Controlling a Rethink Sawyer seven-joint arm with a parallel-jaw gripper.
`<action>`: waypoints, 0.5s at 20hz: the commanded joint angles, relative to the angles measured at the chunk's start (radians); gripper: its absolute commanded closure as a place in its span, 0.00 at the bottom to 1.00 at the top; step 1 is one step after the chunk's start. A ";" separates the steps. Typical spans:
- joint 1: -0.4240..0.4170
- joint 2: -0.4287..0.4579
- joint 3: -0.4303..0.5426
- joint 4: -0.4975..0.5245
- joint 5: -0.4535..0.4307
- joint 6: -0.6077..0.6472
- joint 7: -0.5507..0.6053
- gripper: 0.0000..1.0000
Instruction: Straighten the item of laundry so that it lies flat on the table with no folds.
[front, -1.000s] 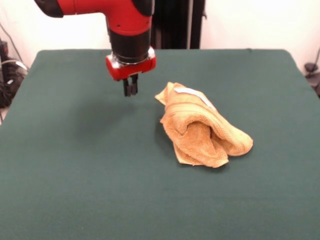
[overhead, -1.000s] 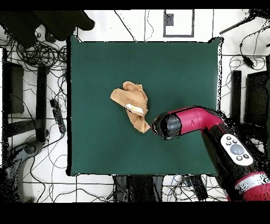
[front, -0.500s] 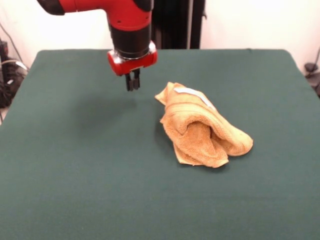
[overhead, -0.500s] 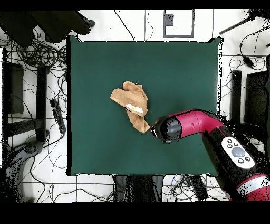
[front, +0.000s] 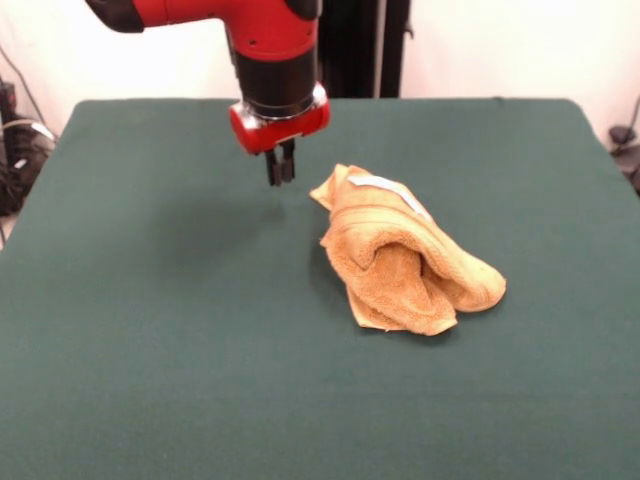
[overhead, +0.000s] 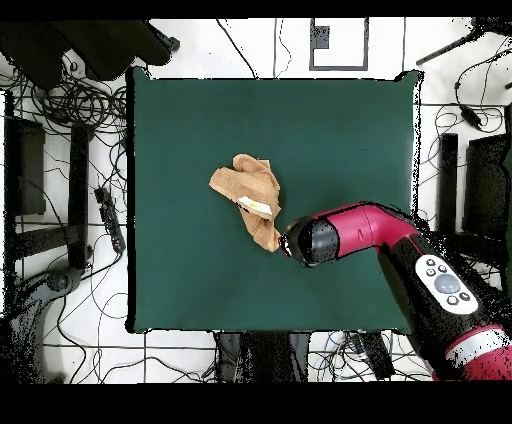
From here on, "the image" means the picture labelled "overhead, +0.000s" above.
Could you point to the tan terry towel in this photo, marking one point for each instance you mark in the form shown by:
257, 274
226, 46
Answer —
248, 184

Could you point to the grey stand foot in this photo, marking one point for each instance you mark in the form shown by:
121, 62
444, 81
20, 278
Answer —
60, 280

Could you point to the small grey box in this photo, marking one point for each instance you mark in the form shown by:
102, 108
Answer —
320, 36

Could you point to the dark green table cloth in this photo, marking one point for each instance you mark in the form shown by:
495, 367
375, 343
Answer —
200, 288

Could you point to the black stand frame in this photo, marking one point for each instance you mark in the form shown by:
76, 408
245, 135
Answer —
78, 192
447, 180

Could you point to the black flat box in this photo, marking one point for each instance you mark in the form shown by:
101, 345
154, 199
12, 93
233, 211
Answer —
486, 188
30, 168

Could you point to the black tripod leg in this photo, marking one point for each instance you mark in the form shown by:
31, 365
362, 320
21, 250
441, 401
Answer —
444, 50

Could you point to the grey square frame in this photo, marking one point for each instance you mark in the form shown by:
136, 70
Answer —
338, 68

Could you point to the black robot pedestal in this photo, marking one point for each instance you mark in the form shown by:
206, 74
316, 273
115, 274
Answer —
264, 356

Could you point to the black office chair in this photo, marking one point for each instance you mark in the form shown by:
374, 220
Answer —
100, 48

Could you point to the black power adapter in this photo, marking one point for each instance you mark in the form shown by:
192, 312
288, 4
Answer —
470, 116

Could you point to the long black power strip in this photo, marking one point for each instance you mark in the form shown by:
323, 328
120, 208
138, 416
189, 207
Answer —
378, 356

